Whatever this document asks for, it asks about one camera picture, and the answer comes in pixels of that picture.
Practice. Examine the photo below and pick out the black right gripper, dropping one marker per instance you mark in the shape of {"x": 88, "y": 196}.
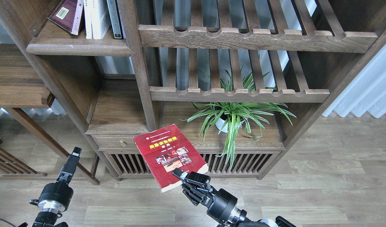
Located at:
{"x": 221, "y": 205}

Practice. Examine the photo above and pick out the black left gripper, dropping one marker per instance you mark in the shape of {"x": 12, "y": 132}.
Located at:
{"x": 55, "y": 197}

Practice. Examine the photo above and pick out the red book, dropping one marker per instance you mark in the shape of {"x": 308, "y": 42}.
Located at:
{"x": 166, "y": 149}

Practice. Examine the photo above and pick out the dark maroon book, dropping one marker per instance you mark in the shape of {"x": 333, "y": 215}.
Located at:
{"x": 68, "y": 15}

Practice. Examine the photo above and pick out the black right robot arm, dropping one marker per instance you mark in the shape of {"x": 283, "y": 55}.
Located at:
{"x": 278, "y": 222}

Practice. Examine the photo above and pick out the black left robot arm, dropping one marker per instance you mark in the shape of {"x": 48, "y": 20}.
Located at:
{"x": 47, "y": 219}

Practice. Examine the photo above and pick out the brass drawer knob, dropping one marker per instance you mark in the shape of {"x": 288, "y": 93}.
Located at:
{"x": 123, "y": 143}

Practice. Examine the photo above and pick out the white plant pot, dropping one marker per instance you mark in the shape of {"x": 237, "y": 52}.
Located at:
{"x": 222, "y": 123}

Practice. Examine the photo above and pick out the green spider plant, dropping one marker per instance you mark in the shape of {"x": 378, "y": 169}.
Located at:
{"x": 247, "y": 110}

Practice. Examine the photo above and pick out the wooden side table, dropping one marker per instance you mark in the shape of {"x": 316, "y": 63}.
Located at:
{"x": 21, "y": 87}

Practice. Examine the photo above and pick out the dark wooden bookshelf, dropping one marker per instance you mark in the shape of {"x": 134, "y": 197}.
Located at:
{"x": 177, "y": 52}

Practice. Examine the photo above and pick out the white upright book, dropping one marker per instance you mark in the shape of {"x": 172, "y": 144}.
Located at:
{"x": 100, "y": 18}

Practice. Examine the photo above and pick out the grey-green upright book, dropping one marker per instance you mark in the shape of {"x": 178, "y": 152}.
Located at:
{"x": 115, "y": 19}

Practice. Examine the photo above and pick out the white curtain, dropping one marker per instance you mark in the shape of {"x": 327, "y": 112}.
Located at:
{"x": 366, "y": 93}

